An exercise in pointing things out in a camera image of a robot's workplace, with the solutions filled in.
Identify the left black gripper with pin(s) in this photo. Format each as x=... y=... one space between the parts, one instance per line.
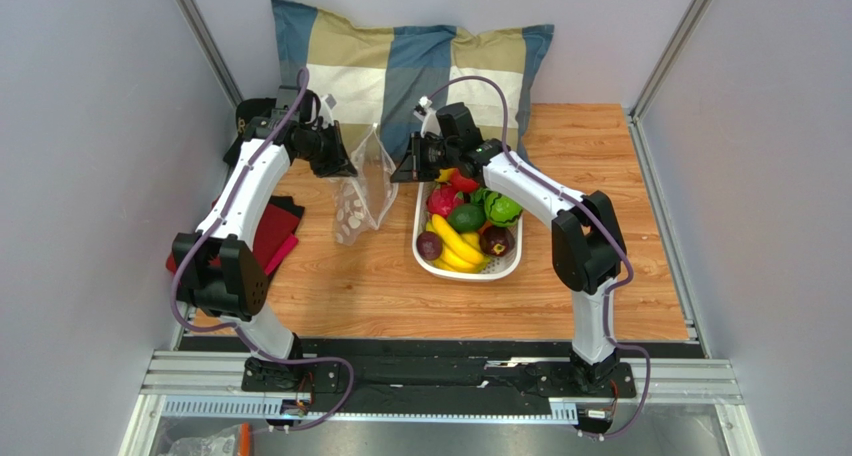
x=337 y=165

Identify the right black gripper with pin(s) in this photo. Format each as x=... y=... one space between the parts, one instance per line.
x=418 y=156

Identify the red apple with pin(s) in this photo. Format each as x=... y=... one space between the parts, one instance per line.
x=462 y=183

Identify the clear dotted zip bag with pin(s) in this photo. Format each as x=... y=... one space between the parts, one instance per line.
x=362 y=202

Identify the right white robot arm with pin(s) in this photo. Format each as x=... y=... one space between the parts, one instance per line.
x=588 y=250

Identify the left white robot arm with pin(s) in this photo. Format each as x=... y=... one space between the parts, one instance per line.
x=217 y=271

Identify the yellow lemon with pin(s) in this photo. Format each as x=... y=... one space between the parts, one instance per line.
x=445 y=175

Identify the pink dragon fruit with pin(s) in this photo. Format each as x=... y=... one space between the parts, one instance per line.
x=443 y=200

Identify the green leafy lettuce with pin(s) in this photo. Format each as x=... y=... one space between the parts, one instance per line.
x=479 y=196

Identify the green avocado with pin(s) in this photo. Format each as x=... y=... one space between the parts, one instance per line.
x=466 y=218

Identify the black baseball cap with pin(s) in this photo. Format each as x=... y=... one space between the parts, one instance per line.
x=245 y=112

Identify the checked blue beige pillow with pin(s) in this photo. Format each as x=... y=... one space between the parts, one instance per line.
x=378 y=74

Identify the small green watermelon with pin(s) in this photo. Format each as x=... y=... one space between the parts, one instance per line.
x=501 y=210

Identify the dark purple plum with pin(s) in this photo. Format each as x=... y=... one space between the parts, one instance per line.
x=429 y=246

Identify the red folded cloth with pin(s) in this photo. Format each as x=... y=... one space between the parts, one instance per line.
x=275 y=237

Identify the yellow banana bunch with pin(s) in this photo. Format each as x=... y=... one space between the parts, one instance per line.
x=456 y=254

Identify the dark red mangosteen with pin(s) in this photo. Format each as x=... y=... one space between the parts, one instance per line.
x=497 y=241

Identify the white plastic fruit basket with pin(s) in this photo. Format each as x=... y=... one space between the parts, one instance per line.
x=497 y=268

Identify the crumpled plastic packet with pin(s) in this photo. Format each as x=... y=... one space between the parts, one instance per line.
x=232 y=441

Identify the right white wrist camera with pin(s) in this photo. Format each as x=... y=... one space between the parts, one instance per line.
x=427 y=116

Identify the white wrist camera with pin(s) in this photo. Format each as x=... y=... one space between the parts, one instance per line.
x=325 y=116
x=427 y=116

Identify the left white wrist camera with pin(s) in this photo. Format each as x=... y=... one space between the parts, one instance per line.
x=325 y=116

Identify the black mounting base plate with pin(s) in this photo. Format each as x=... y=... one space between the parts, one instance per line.
x=465 y=378

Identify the aluminium rail frame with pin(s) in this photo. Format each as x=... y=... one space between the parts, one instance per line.
x=696 y=408

